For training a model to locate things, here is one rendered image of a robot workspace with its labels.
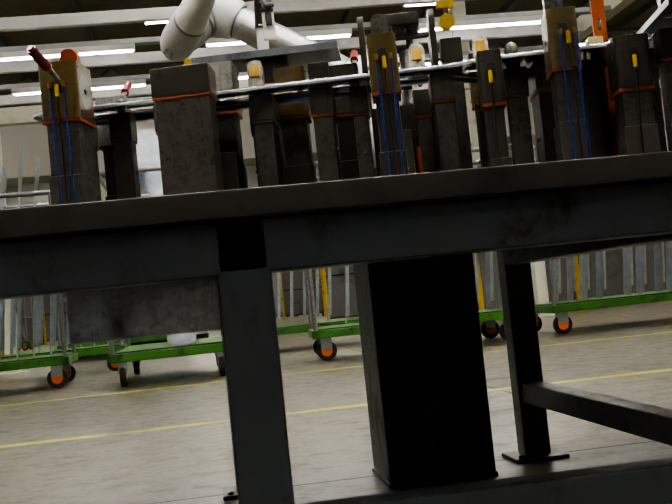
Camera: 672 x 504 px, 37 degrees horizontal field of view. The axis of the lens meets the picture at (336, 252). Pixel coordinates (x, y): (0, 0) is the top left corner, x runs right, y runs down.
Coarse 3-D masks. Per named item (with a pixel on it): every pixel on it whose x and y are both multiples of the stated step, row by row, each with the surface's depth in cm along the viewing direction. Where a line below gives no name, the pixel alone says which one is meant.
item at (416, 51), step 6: (414, 48) 233; (420, 48) 232; (414, 54) 232; (420, 54) 232; (414, 60) 232; (420, 60) 232; (414, 66) 232; (420, 66) 232; (420, 84) 230; (426, 84) 231
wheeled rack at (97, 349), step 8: (104, 344) 1180; (120, 344) 1093; (32, 352) 1145; (40, 352) 1102; (48, 352) 1082; (56, 352) 1079; (80, 352) 1083; (88, 352) 1085; (96, 352) 1086; (104, 352) 1088; (112, 368) 1096
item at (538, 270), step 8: (536, 264) 1394; (544, 264) 1395; (536, 272) 1393; (544, 272) 1395; (536, 280) 1393; (544, 280) 1394; (536, 288) 1393; (544, 288) 1393; (536, 296) 1396; (544, 296) 1393
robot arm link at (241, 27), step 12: (216, 0) 305; (228, 0) 306; (240, 0) 308; (216, 12) 304; (228, 12) 305; (240, 12) 307; (252, 12) 308; (216, 24) 306; (228, 24) 306; (240, 24) 306; (252, 24) 306; (276, 24) 307; (216, 36) 311; (228, 36) 310; (240, 36) 308; (252, 36) 306; (276, 36) 305; (288, 36) 305; (300, 36) 306; (348, 60) 304; (360, 60) 300; (360, 72) 298
